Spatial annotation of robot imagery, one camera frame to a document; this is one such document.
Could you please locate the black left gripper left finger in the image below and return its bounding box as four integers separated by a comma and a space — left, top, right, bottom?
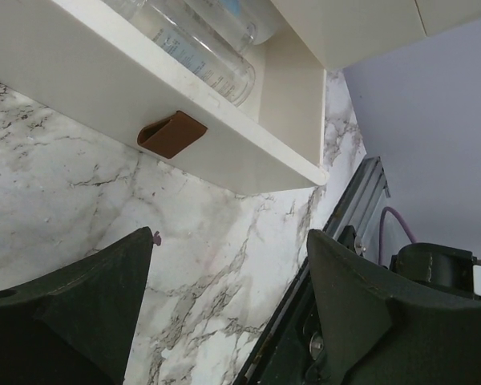
0, 227, 152, 384

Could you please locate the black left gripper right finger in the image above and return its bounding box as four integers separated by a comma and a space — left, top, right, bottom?
307, 230, 481, 384

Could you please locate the white bottom pull-out drawer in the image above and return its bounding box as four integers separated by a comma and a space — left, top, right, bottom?
0, 1, 329, 195

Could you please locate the clear plastic tube case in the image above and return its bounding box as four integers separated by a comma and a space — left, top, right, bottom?
107, 1, 256, 106

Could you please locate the clear blue small container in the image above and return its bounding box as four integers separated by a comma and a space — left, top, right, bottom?
185, 0, 285, 54

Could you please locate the white drawer organizer box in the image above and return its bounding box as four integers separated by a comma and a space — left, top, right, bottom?
273, 0, 481, 70

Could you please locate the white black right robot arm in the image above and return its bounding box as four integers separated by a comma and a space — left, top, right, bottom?
389, 243, 481, 301

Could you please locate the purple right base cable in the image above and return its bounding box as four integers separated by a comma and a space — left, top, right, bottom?
377, 205, 418, 265

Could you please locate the black front mounting rail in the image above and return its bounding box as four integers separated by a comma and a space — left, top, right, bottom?
238, 224, 370, 385

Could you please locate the aluminium table edge rail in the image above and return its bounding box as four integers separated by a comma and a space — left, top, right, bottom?
324, 156, 390, 263

